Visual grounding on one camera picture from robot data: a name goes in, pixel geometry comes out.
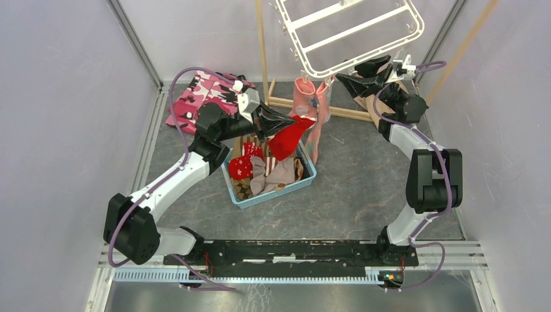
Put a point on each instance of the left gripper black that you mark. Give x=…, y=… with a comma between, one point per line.
x=269, y=129

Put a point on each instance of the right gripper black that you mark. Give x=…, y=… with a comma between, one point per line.
x=370, y=82

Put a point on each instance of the red sock white trim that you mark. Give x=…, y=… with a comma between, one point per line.
x=285, y=142

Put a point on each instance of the pink sock green patches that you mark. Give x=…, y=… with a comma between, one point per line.
x=304, y=100

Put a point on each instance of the white clip hanger frame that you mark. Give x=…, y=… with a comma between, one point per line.
x=328, y=37

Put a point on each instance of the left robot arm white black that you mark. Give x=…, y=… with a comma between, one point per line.
x=131, y=230

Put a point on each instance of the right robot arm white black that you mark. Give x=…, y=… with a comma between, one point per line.
x=434, y=183

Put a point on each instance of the wooden hanger stand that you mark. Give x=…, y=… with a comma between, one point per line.
x=457, y=8

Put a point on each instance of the brown beige socks pile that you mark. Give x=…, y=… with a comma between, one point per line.
x=268, y=173

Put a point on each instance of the beige cloth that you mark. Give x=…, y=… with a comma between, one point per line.
x=381, y=113

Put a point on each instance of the red sock white stars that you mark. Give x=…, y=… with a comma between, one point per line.
x=241, y=167

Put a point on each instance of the pink camouflage cloth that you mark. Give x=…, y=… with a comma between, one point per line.
x=205, y=88

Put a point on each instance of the blue plastic basket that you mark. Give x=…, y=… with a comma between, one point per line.
x=305, y=181

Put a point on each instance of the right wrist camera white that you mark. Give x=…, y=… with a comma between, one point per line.
x=402, y=67

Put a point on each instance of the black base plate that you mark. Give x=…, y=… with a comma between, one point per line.
x=297, y=258

